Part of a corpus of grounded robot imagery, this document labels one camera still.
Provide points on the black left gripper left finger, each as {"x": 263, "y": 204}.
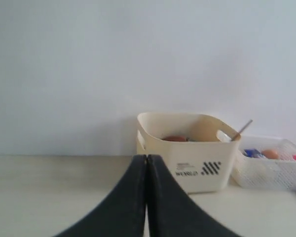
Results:
{"x": 122, "y": 213}

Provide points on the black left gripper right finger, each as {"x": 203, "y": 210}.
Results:
{"x": 171, "y": 212}

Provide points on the blue white milk carton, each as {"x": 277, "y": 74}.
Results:
{"x": 253, "y": 153}

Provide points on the brown egg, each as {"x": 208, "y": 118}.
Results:
{"x": 270, "y": 154}

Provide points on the wooden chopstick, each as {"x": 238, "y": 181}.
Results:
{"x": 242, "y": 130}

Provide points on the cream plastic bin WORLD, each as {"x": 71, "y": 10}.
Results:
{"x": 198, "y": 150}

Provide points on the white perforated plastic basket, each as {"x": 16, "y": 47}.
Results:
{"x": 264, "y": 173}

